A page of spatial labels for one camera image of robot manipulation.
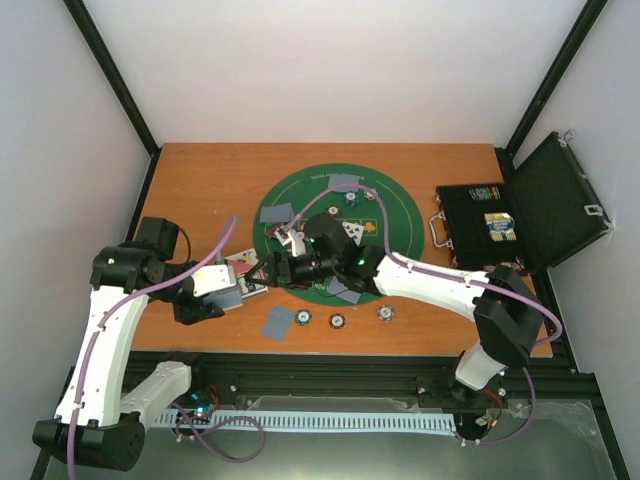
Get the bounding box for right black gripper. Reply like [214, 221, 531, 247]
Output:
[244, 252, 339, 292]

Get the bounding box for grey playing card deck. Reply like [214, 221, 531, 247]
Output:
[203, 289, 244, 312]

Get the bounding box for blue patterned playing card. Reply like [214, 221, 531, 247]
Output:
[259, 203, 294, 224]

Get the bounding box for dark red chips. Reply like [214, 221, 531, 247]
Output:
[327, 205, 341, 217]

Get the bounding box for dark red poker chip stack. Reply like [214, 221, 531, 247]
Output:
[328, 313, 346, 329]

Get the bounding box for face up clubs card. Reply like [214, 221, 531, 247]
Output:
[342, 222, 364, 245]

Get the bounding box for blue peach chips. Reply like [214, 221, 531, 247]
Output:
[364, 188, 379, 201]

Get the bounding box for blue white poker chip stack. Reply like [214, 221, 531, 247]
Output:
[377, 305, 395, 322]

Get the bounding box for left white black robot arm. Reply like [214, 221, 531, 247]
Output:
[32, 216, 238, 479]

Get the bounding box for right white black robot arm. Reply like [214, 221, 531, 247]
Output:
[244, 213, 544, 405]

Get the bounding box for round green poker mat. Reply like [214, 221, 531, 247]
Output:
[252, 163, 427, 308]

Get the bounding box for multicolour chip row in case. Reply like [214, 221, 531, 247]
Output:
[468, 185, 501, 201]

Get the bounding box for blue gold card deck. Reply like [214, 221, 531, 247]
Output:
[484, 212, 517, 242]

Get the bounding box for red white chips in case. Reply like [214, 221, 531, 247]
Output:
[483, 258, 527, 275]

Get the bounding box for black poker case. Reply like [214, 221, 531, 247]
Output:
[431, 132, 613, 275]

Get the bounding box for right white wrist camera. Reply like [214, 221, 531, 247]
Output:
[276, 226, 306, 257]

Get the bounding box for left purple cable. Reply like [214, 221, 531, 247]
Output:
[65, 214, 266, 480]

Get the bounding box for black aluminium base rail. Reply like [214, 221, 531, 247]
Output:
[122, 351, 604, 407]

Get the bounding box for light blue cable duct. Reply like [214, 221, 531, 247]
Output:
[147, 408, 458, 435]

